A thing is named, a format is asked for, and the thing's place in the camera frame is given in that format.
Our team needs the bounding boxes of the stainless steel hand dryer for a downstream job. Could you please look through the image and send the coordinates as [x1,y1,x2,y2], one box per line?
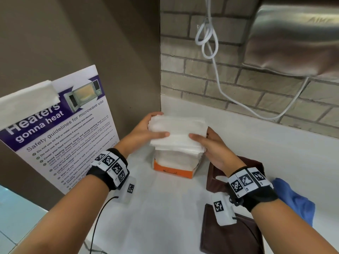
[243,2,339,84]

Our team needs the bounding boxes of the blue cloth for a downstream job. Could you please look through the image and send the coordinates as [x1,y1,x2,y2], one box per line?
[271,178,316,227]

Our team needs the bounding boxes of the purple microwave safety sign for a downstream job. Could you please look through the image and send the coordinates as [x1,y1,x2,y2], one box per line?
[0,65,120,195]

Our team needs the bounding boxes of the brown tissue box base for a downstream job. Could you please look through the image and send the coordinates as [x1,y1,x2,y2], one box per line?
[200,204,265,254]

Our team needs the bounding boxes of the person's right forearm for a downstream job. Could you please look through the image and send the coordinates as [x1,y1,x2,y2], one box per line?
[248,198,339,254]

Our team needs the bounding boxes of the person's left hand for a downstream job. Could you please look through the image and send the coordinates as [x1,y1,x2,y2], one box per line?
[116,112,170,159]

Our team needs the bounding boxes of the person's right hand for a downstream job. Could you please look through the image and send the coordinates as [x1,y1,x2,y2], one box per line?
[189,126,246,178]

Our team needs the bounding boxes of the stack of white paper napkins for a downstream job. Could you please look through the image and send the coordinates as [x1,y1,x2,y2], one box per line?
[147,115,209,157]

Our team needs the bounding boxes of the person's left forearm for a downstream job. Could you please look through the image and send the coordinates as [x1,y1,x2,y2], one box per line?
[12,179,112,254]

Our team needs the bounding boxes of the orange and white napkin box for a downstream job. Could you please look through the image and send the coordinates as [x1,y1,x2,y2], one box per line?
[153,149,206,180]

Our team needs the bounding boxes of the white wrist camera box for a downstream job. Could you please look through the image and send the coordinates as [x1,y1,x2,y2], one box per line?
[115,176,137,207]
[212,192,238,226]

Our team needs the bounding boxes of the white paper towel sheet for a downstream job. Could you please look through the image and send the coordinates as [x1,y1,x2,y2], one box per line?
[0,80,61,130]

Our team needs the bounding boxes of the black cable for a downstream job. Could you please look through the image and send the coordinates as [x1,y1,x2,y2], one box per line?
[84,196,120,254]

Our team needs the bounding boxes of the white power cable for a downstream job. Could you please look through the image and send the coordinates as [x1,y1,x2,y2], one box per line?
[195,0,310,122]

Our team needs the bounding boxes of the black wristband with marker tags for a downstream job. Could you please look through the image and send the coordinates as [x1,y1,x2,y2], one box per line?
[227,166,279,213]
[86,148,130,190]

